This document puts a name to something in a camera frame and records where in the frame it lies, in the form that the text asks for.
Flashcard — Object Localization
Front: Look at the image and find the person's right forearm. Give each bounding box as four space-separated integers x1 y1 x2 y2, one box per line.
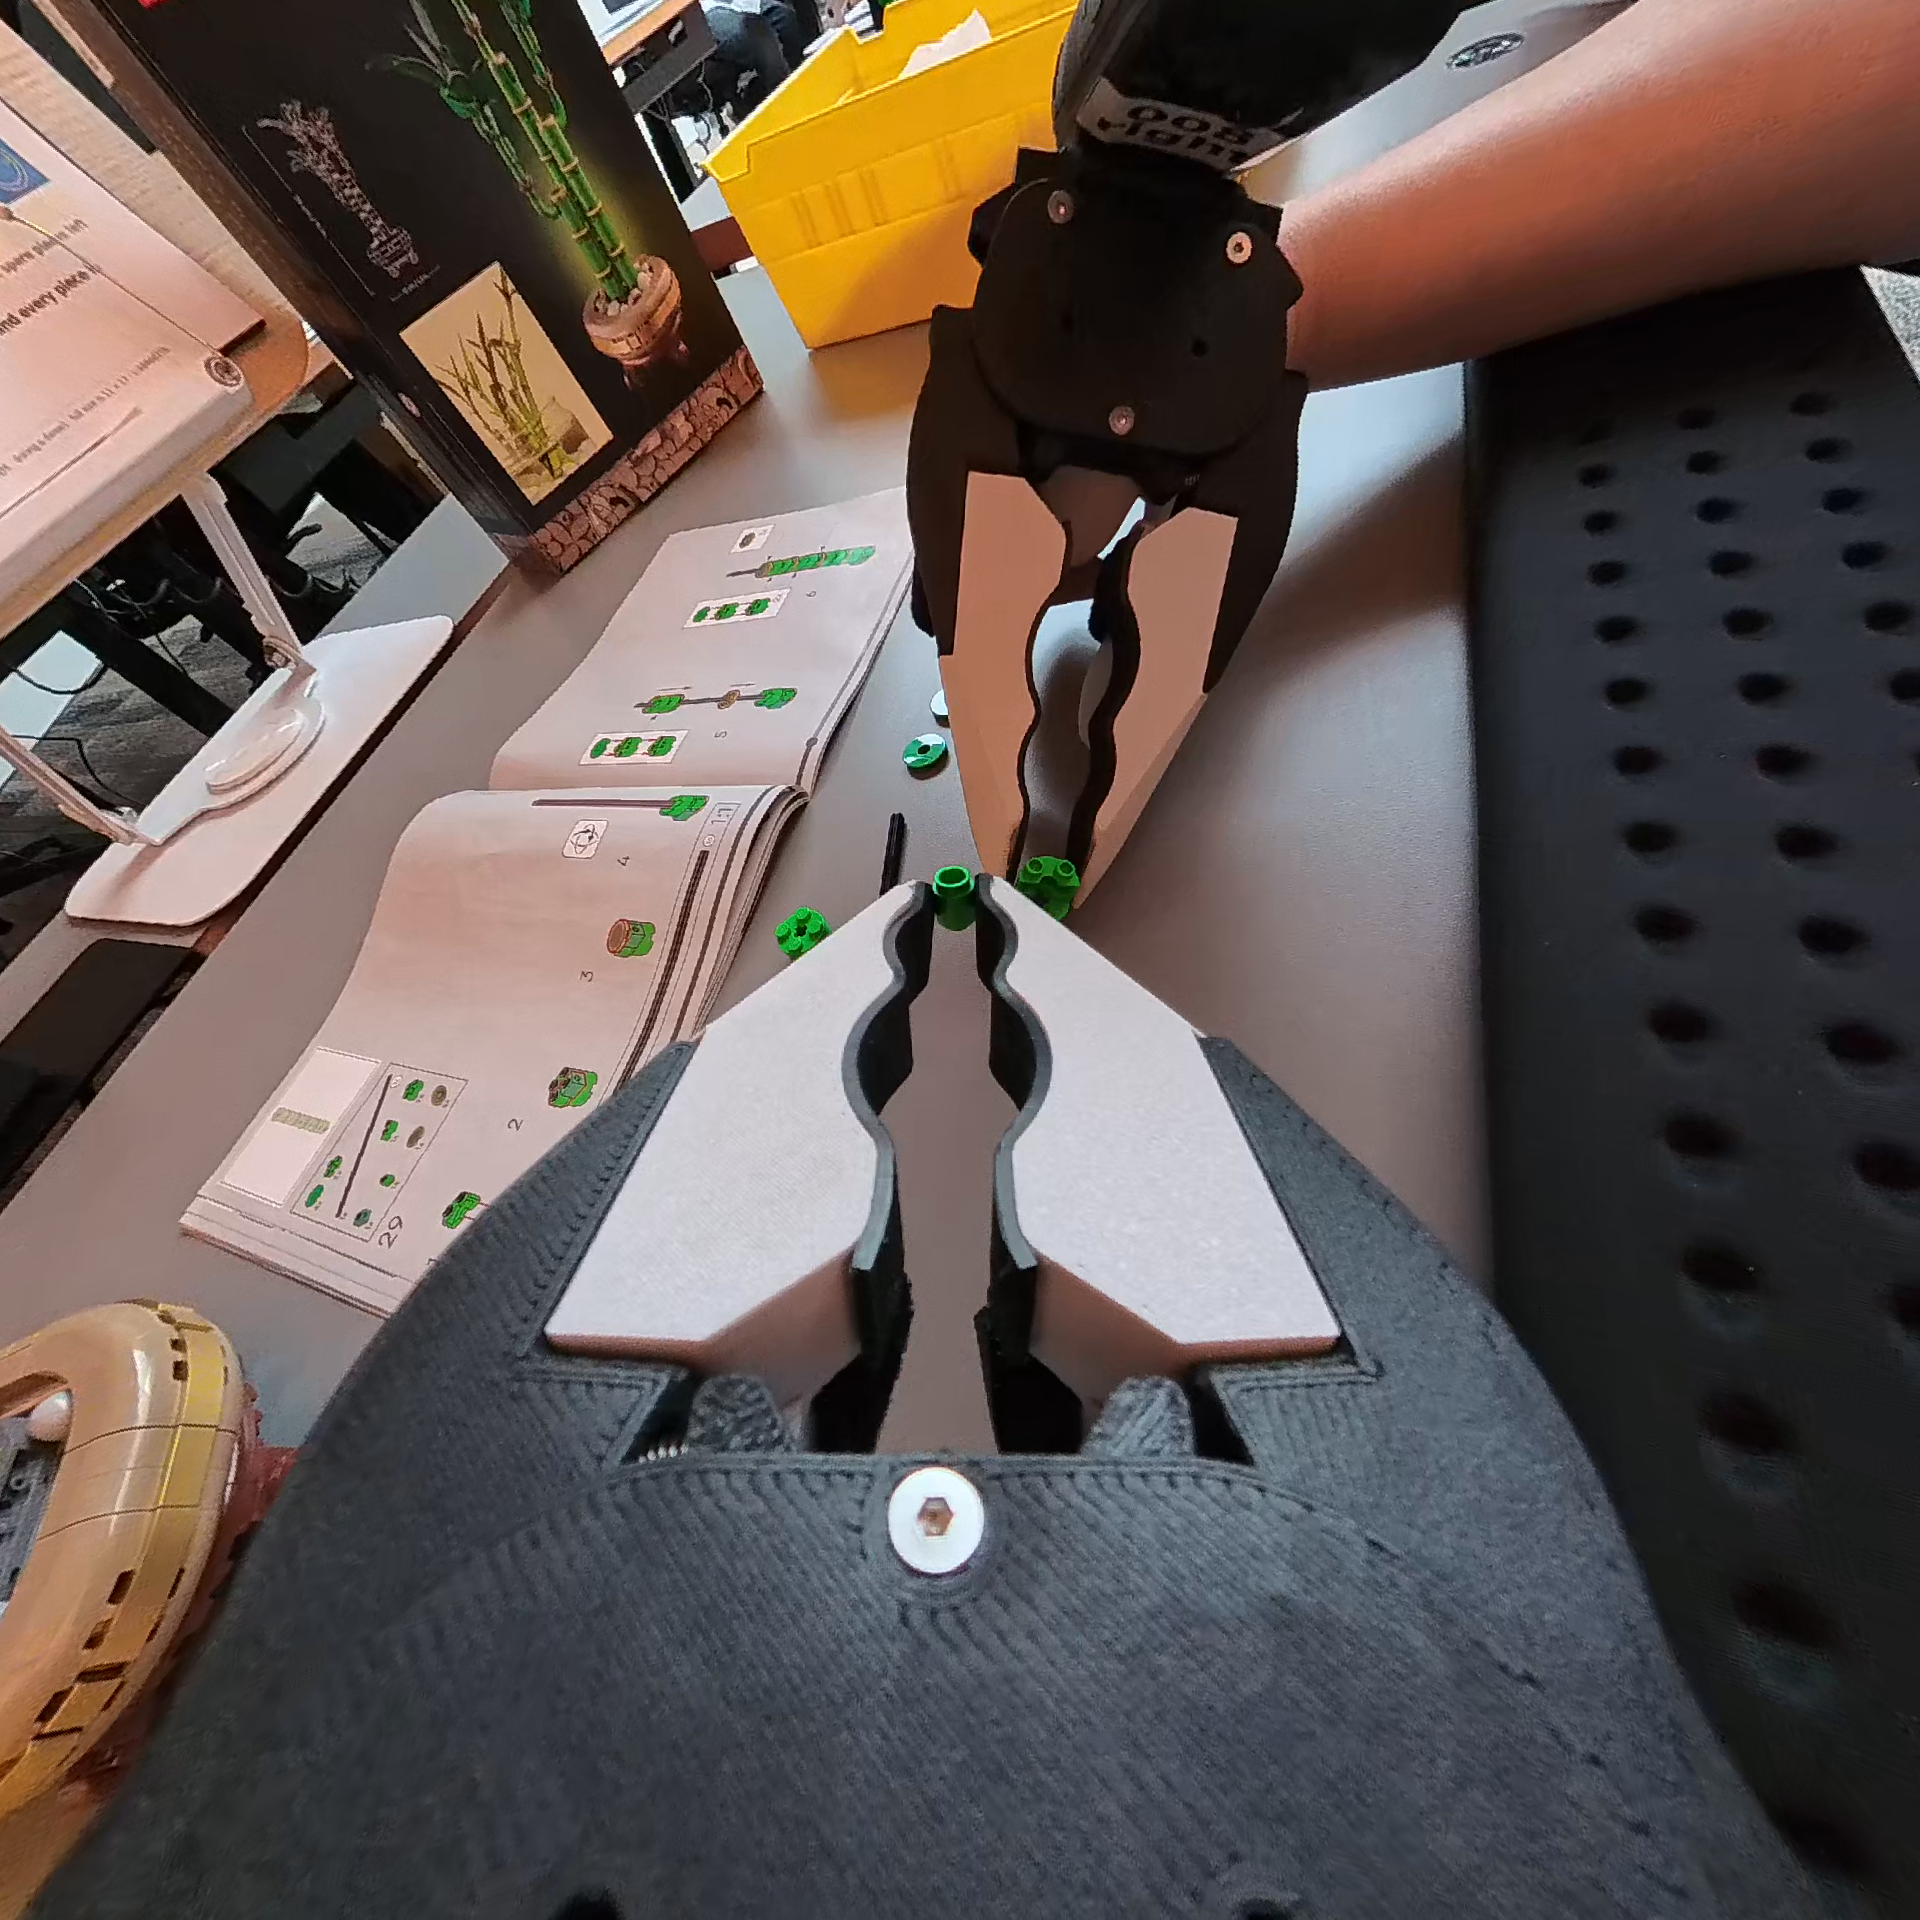
1281 0 1920 392

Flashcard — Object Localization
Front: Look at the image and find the tan rounded toy model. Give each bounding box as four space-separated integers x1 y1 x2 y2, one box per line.
0 1300 300 1824

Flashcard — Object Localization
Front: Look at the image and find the open instruction booklet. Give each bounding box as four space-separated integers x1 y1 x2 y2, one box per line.
185 486 916 1322

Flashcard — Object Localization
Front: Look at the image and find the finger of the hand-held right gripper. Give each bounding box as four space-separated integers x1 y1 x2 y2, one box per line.
943 467 1078 891
1065 496 1253 904

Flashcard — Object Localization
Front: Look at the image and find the yellow plastic bin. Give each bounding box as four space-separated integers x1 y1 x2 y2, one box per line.
703 0 1084 351

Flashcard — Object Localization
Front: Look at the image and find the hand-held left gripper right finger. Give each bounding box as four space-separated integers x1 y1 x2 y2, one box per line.
977 883 1344 1454

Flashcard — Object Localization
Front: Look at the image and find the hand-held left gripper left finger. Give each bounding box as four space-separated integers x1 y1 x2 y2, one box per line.
543 883 922 1454

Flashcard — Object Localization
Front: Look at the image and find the black perforated pad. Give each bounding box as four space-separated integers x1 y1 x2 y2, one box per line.
1462 268 1920 1920

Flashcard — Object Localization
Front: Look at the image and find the white document stand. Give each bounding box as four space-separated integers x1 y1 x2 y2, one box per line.
0 57 453 932

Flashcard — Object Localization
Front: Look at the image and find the printed paper sheet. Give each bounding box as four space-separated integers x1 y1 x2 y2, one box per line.
0 69 271 504

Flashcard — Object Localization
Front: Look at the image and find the black bamboo print box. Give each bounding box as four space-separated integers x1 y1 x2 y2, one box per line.
89 0 768 579

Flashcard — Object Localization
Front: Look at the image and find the grey desk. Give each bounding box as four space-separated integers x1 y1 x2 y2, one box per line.
0 112 1500 1441

